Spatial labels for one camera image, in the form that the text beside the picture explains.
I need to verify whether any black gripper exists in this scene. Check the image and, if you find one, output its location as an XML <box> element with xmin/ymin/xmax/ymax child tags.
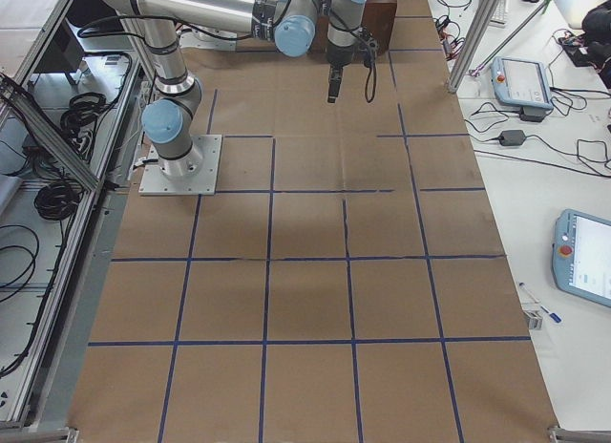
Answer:
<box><xmin>326</xmin><ymin>41</ymin><xmax>356</xmax><ymax>103</ymax></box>

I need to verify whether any far teach pendant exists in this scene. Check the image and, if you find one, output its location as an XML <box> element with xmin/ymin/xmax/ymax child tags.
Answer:
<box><xmin>491</xmin><ymin>56</ymin><xmax>553</xmax><ymax>111</ymax></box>

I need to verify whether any brown paper table cover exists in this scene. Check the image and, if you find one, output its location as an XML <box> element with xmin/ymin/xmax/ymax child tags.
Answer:
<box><xmin>68</xmin><ymin>0</ymin><xmax>556</xmax><ymax>442</ymax></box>

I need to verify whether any black power adapter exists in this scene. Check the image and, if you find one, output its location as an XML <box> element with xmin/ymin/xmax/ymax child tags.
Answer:
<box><xmin>497</xmin><ymin>130</ymin><xmax>526</xmax><ymax>147</ymax></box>

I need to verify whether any teach pendant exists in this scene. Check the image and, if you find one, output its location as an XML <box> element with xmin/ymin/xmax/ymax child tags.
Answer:
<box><xmin>491</xmin><ymin>56</ymin><xmax>553</xmax><ymax>111</ymax></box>
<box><xmin>552</xmin><ymin>209</ymin><xmax>610</xmax><ymax>307</ymax></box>

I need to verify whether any wrist black camera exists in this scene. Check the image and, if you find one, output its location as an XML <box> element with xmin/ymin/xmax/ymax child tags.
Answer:
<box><xmin>357</xmin><ymin>27</ymin><xmax>379</xmax><ymax>68</ymax></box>

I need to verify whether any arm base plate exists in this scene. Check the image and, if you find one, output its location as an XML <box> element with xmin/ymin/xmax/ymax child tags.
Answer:
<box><xmin>138</xmin><ymin>135</ymin><xmax>222</xmax><ymax>196</ymax></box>

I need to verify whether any dark wooden drawer cabinet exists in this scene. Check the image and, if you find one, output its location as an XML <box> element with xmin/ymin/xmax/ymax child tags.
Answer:
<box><xmin>309</xmin><ymin>0</ymin><xmax>397</xmax><ymax>54</ymax></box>

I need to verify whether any aluminium frame post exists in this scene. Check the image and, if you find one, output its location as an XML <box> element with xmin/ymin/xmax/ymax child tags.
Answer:
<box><xmin>447</xmin><ymin>0</ymin><xmax>499</xmax><ymax>94</ymax></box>

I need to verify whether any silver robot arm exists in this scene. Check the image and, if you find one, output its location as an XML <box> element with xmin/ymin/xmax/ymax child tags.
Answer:
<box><xmin>102</xmin><ymin>0</ymin><xmax>377</xmax><ymax>183</ymax></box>

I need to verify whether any near teach pendant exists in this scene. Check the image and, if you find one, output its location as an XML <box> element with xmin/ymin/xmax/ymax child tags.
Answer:
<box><xmin>552</xmin><ymin>209</ymin><xmax>610</xmax><ymax>307</ymax></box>

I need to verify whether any blue white pen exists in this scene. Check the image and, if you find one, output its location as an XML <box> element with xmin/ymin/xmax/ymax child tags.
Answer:
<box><xmin>518</xmin><ymin>282</ymin><xmax>562</xmax><ymax>324</ymax></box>

